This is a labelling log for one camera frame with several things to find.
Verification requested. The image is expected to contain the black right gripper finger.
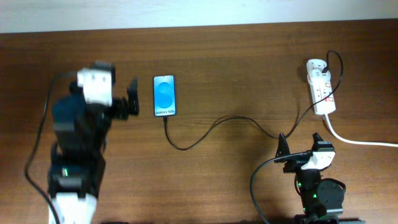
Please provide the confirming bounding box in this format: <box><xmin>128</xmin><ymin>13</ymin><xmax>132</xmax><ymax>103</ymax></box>
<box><xmin>312</xmin><ymin>133</ymin><xmax>323</xmax><ymax>151</ymax></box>
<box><xmin>275</xmin><ymin>133</ymin><xmax>290</xmax><ymax>163</ymax></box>

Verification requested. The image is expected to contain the blue Galaxy smartphone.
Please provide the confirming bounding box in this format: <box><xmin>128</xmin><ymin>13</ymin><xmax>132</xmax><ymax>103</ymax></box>
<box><xmin>153</xmin><ymin>75</ymin><xmax>177</xmax><ymax>117</ymax></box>

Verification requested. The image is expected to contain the black USB charging cable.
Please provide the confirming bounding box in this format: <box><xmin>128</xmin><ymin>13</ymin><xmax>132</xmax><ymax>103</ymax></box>
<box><xmin>163</xmin><ymin>50</ymin><xmax>345</xmax><ymax>151</ymax></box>

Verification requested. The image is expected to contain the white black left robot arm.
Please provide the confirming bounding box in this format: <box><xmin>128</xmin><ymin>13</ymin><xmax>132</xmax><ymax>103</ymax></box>
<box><xmin>48</xmin><ymin>61</ymin><xmax>139</xmax><ymax>223</ymax></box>

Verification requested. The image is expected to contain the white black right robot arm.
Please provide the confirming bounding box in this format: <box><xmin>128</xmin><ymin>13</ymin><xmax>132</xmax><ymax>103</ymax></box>
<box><xmin>275</xmin><ymin>133</ymin><xmax>346</xmax><ymax>223</ymax></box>

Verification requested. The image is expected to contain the white USB charger plug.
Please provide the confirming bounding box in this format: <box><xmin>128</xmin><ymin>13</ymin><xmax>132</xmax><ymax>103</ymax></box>
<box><xmin>307</xmin><ymin>66</ymin><xmax>331</xmax><ymax>85</ymax></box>

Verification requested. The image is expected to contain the white power strip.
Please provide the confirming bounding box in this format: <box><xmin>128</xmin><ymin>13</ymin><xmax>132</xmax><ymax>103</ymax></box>
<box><xmin>306</xmin><ymin>59</ymin><xmax>336</xmax><ymax>116</ymax></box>

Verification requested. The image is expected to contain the white power strip cord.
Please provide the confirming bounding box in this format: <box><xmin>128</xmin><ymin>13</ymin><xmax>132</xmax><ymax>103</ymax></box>
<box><xmin>323</xmin><ymin>113</ymin><xmax>398</xmax><ymax>148</ymax></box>

